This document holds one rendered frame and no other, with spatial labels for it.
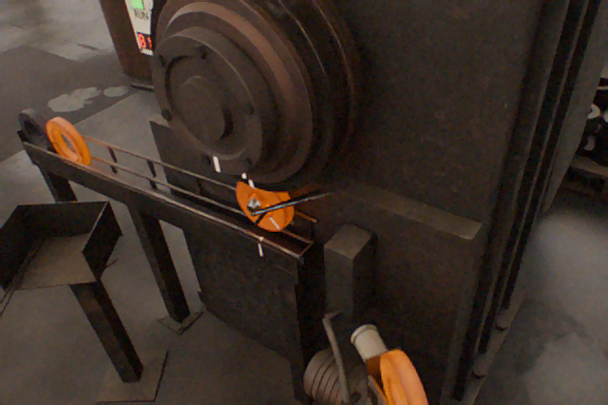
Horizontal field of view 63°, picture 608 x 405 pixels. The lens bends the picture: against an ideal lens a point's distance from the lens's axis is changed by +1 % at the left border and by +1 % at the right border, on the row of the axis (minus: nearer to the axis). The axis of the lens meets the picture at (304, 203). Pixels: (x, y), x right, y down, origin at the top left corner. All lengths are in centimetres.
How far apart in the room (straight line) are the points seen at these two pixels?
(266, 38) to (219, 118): 17
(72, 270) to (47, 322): 81
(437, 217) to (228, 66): 51
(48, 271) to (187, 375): 65
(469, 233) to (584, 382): 104
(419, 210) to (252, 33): 49
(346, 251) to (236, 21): 51
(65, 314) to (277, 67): 165
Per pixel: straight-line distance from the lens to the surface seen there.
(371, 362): 100
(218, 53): 86
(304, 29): 84
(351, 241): 108
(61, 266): 153
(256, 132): 88
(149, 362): 197
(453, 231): 102
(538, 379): 192
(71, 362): 210
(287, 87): 86
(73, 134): 181
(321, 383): 120
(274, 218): 117
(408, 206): 106
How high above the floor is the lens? 155
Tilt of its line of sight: 39 degrees down
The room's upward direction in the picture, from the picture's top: 5 degrees counter-clockwise
